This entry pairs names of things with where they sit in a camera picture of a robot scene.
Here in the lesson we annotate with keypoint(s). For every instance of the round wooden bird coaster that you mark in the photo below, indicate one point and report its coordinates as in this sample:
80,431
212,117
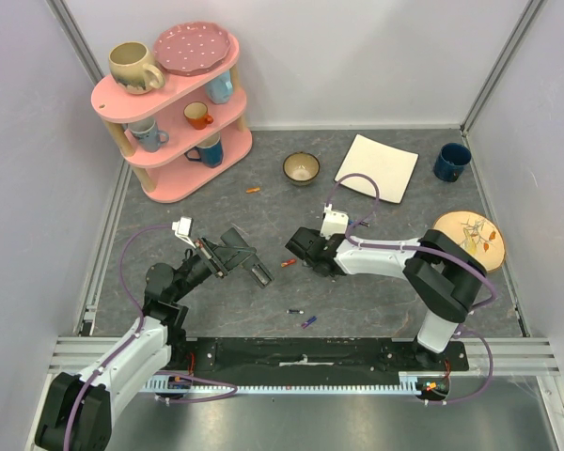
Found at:
476,235

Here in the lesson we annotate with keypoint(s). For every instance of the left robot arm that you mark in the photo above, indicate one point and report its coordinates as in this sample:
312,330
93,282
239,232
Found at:
80,409

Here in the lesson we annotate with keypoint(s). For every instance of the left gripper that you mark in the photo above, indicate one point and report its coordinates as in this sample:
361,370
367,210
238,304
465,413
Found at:
222,258

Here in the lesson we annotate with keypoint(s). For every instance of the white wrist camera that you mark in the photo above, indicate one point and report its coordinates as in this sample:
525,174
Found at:
333,222
182,230

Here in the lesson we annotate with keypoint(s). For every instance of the grey blue mug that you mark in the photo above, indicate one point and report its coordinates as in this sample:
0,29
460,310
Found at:
148,134

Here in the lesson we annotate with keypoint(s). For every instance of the white square plate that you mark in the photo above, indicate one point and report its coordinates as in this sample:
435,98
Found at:
390,168

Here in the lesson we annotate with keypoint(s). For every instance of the blue purple battery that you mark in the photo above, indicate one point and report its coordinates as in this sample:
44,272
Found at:
308,322

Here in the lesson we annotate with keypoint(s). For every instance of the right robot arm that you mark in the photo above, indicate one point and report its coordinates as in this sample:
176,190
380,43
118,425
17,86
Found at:
443,275

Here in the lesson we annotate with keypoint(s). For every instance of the beige ceramic mug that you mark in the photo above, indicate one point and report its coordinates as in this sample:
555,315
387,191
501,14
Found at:
134,68

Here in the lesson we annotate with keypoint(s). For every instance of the navy blue cup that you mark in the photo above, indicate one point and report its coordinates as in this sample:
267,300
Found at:
451,161

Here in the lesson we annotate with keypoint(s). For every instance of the dark blue faceted mug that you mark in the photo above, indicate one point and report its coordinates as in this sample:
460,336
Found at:
209,152

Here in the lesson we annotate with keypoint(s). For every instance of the beige brown ceramic bowl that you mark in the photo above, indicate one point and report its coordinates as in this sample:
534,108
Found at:
301,168

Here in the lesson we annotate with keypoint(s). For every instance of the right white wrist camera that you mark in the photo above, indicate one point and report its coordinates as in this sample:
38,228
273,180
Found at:
333,222

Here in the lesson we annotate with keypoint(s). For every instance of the black remote control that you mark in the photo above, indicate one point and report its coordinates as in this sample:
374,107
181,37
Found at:
251,262

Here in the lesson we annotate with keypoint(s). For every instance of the light blue mug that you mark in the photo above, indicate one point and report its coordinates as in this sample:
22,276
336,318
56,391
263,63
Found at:
220,89

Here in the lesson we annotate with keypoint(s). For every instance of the orange mug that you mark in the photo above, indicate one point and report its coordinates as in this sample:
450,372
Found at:
197,115

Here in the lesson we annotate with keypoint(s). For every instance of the white slotted cable duct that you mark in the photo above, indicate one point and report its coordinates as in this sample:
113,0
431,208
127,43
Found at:
167,385

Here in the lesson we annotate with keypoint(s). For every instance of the pink polka dot plate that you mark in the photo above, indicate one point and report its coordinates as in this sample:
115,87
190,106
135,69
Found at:
190,49

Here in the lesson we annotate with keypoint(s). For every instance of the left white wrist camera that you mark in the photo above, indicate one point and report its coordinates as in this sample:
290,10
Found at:
182,230

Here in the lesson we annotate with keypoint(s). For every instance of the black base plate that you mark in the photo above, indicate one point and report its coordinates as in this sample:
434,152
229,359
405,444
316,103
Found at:
301,361

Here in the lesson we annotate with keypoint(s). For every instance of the pink three-tier shelf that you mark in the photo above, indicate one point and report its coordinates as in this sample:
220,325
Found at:
166,175

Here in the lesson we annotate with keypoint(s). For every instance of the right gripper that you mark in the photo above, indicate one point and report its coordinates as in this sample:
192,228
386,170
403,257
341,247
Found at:
308,245

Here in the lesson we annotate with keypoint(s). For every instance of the red orange battery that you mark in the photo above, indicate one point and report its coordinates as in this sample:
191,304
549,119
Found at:
288,262

